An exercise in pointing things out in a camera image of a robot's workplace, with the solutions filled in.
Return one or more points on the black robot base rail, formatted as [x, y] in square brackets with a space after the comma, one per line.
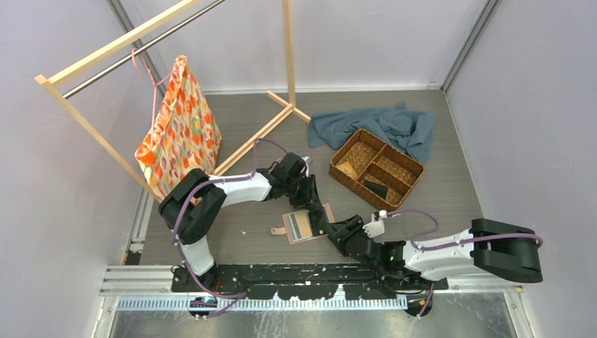
[312, 281]

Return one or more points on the orange credit card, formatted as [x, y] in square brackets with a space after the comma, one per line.
[347, 169]

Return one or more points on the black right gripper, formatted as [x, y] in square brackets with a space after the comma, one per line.
[336, 229]

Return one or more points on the pink clothes hanger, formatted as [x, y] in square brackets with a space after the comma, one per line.
[155, 84]

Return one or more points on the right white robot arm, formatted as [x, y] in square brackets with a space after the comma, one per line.
[488, 247]

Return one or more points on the woven wicker divided basket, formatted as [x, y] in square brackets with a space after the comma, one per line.
[376, 161]

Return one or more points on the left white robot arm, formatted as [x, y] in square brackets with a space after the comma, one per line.
[192, 206]

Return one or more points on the orange floral hanging garment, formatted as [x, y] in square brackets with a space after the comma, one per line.
[183, 136]

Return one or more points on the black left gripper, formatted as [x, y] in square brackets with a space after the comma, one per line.
[310, 199]

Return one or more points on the yellow credit card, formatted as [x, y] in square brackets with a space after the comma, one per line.
[299, 226]

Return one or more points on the blue-grey crumpled cloth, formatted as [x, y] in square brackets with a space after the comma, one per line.
[408, 130]

